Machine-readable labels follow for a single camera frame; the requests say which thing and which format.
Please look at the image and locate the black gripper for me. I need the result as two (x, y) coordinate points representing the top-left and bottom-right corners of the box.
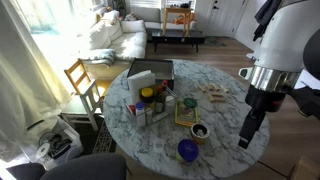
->
(237, 84), (292, 150)

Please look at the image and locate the bowl with blue lid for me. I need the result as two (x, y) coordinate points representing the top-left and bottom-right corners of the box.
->
(175, 138), (201, 164)

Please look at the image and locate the clear plastic measuring scoop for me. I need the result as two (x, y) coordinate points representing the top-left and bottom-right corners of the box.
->
(151, 137), (168, 156)

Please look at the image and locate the yellow-lid jar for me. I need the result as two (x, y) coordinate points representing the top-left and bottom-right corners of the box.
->
(139, 87), (156, 105)

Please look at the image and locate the brown cardboard box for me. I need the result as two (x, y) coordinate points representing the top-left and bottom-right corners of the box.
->
(287, 155), (320, 180)

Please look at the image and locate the National Geographic book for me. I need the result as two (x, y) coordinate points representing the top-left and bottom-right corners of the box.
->
(174, 99), (200, 129)

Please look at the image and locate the white drawer cabinet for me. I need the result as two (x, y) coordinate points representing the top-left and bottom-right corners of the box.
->
(293, 69), (320, 91)

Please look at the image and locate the clear condiment caddy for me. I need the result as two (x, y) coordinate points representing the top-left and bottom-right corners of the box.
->
(122, 84), (179, 127)

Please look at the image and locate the dark door rug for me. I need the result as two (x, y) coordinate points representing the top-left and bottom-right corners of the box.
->
(202, 36), (228, 48)

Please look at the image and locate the dark glass bottle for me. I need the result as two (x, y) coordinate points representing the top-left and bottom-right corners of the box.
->
(154, 85), (166, 115)

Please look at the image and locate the red-cap sauce bottle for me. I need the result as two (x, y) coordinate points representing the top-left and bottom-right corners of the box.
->
(161, 79), (169, 98)

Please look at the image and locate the glass shaker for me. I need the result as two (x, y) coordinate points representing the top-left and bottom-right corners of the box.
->
(145, 107), (155, 125)

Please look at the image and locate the white bottle blue cap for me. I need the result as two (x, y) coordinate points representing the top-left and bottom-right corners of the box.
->
(134, 101), (147, 128)

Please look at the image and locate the dark cardboard box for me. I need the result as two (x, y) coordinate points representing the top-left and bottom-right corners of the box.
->
(126, 58), (175, 91)

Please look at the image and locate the dark hanging jacket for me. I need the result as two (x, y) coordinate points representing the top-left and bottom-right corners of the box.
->
(252, 0), (284, 42)

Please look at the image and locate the white door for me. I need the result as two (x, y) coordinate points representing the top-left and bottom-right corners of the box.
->
(194, 0), (250, 38)

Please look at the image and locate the black coffee table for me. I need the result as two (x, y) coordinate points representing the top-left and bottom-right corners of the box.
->
(151, 28), (206, 54)

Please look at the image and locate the white napkin stack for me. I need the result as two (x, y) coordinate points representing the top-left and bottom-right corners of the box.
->
(127, 69), (157, 105)

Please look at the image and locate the orange toy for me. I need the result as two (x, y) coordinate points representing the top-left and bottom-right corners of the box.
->
(172, 12), (196, 26)

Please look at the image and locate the wooden side table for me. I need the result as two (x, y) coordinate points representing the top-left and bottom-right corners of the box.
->
(161, 6), (194, 37)

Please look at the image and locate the patterned floor mat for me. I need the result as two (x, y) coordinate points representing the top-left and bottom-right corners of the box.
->
(91, 119), (118, 155)

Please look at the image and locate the white sofa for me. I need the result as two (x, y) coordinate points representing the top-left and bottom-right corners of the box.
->
(78, 6), (198, 80)

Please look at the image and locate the patterned cushion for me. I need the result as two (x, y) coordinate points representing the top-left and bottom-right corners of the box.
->
(123, 12), (144, 22)

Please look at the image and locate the wooden chair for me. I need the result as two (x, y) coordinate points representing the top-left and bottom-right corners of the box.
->
(63, 58), (113, 98)
(60, 81), (105, 132)

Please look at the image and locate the grey throw blanket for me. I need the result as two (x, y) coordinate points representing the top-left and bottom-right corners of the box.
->
(78, 48), (116, 67)

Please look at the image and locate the grey upholstered chair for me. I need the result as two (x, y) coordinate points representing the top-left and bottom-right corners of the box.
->
(6, 152), (128, 180)

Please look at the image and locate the dark potted plant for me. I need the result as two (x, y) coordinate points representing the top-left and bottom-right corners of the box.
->
(112, 0), (128, 18)

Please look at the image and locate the clear plastic storage bin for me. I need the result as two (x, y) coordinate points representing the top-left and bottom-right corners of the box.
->
(19, 115), (85, 171)

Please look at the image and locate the white round disc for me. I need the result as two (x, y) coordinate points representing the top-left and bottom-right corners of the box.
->
(35, 142), (51, 159)

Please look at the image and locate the cream curtain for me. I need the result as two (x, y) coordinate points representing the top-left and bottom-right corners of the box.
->
(0, 0), (73, 164)

